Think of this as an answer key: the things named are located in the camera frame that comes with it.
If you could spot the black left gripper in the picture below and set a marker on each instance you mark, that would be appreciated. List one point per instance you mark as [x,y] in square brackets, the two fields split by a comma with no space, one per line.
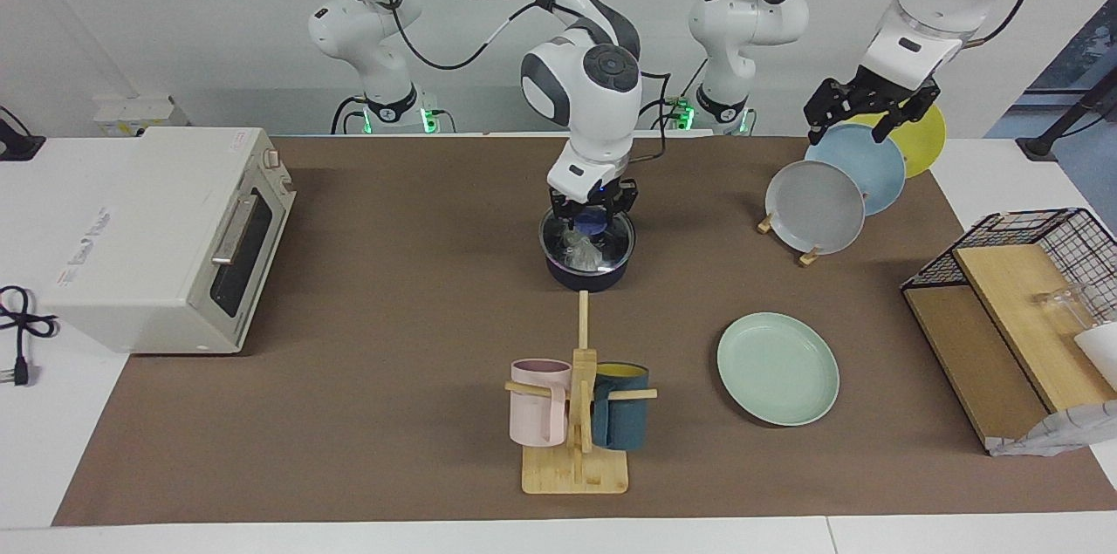
[877,92]

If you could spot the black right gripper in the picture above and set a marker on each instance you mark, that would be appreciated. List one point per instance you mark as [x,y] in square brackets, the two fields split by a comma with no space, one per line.
[593,198]

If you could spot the white vermicelli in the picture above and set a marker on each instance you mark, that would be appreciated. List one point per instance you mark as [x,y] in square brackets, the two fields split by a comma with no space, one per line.
[583,253]

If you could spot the glass lid with blue knob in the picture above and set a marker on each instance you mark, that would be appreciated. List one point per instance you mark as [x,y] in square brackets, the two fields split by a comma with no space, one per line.
[615,249]

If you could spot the light blue plate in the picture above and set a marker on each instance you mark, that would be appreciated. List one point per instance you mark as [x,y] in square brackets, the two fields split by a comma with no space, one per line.
[873,174]

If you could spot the yellow plate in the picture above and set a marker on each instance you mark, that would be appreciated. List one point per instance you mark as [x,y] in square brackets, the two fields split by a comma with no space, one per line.
[925,144]

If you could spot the grey plate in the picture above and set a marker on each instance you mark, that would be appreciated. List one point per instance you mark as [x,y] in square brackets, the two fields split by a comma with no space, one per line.
[816,209]

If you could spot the wooden plate rack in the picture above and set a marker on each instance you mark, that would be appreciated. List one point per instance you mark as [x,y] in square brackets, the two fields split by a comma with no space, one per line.
[809,257]

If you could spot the mint green plate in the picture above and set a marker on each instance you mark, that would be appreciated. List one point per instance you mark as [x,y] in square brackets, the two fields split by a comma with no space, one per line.
[777,371]

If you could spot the dark blue saucepan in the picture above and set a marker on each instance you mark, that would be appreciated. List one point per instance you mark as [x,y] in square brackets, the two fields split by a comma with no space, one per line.
[589,282]

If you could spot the black stand leg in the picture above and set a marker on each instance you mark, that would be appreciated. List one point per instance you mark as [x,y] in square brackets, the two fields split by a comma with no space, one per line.
[1065,118]

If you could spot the dark teal mug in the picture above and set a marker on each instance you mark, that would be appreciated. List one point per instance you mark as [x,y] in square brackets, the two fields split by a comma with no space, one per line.
[624,419]

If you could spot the pink mug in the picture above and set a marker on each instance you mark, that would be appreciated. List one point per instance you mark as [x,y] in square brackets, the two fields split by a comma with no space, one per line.
[537,414]

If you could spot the light bamboo board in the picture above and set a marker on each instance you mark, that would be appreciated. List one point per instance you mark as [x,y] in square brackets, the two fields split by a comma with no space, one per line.
[1021,310]

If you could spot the wooden mug tree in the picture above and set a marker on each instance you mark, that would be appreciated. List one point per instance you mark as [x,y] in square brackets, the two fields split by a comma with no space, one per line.
[576,471]

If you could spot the clear glass cup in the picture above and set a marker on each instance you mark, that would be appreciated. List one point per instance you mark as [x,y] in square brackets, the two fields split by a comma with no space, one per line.
[1060,305]

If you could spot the brown table mat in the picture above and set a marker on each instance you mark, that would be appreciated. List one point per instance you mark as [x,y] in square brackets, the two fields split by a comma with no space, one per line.
[349,432]

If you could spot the white cup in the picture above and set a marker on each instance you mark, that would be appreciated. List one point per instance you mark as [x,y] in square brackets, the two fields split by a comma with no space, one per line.
[1101,353]

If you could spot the grey cloth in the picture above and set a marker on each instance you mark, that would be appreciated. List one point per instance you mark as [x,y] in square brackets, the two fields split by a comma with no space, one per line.
[1065,432]

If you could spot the white toaster oven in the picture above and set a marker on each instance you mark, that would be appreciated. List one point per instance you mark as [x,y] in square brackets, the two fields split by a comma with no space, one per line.
[140,240]

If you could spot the white power strip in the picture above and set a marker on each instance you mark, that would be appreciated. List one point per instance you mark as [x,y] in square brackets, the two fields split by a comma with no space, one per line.
[140,113]

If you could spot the black clamp mount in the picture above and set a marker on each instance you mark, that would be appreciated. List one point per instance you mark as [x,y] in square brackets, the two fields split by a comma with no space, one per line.
[17,146]

